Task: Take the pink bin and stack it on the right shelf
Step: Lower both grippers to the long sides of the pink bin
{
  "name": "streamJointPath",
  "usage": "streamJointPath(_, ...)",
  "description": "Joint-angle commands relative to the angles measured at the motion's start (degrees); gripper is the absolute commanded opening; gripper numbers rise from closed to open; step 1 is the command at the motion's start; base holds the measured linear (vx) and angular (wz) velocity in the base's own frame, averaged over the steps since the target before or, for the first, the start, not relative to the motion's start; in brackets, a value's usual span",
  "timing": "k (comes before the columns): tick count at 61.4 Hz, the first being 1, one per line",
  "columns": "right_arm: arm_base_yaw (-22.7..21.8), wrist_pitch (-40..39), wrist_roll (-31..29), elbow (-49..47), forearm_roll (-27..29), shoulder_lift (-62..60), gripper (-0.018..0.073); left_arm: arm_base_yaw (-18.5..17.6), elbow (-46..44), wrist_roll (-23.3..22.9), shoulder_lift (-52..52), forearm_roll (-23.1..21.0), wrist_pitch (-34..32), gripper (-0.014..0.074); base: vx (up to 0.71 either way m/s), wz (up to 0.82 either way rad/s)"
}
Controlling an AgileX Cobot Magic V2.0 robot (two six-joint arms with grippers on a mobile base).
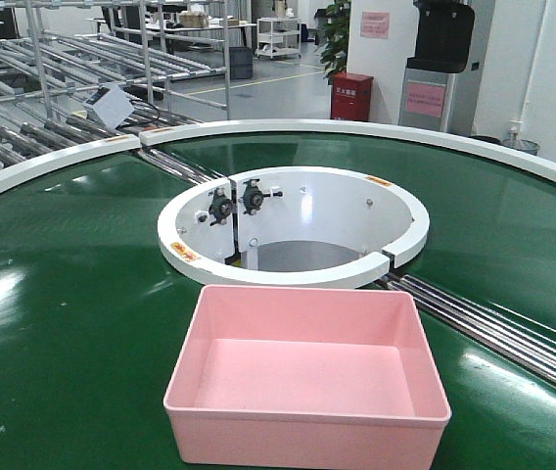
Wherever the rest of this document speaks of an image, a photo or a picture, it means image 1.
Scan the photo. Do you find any metal roller rack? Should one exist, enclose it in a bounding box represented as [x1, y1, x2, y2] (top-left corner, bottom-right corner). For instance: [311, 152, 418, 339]
[0, 1, 230, 170]

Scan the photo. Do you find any white utility cart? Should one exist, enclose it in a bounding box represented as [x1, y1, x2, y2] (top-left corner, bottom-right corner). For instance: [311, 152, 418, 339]
[255, 17, 301, 60]

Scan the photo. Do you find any white outer conveyor rim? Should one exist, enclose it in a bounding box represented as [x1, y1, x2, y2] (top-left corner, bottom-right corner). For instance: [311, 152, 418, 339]
[0, 118, 556, 194]

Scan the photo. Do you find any pink wall notice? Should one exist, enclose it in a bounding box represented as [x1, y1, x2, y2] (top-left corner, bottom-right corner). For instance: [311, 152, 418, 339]
[360, 12, 391, 39]

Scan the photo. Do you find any white control box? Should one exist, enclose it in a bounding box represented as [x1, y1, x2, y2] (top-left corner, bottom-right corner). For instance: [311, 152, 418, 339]
[83, 83, 134, 129]

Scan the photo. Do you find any dark plastic crate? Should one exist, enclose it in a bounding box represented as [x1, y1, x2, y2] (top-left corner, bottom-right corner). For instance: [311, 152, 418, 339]
[229, 46, 254, 80]

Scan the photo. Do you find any white inner conveyor ring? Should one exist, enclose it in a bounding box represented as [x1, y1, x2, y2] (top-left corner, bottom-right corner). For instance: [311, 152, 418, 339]
[157, 165, 431, 290]

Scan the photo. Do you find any red fire extinguisher box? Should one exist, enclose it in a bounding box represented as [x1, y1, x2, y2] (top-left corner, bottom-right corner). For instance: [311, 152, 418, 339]
[331, 71, 373, 121]

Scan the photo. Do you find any green potted plant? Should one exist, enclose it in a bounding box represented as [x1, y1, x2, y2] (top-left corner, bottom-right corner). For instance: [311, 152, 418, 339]
[318, 0, 351, 82]

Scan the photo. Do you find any wire waste basket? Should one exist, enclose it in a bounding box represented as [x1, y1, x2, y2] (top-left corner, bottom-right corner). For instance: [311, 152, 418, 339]
[501, 139, 540, 156]

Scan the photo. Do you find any steel conveyor rollers right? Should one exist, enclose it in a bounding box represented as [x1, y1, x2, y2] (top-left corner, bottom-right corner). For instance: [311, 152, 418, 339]
[376, 272, 556, 387]

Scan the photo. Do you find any black and grey water dispenser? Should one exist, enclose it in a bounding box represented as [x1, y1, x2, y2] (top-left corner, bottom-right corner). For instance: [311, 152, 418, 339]
[399, 1, 475, 131]

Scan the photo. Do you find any pink plastic bin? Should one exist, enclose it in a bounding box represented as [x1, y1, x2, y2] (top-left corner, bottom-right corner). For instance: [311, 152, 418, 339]
[163, 285, 451, 469]

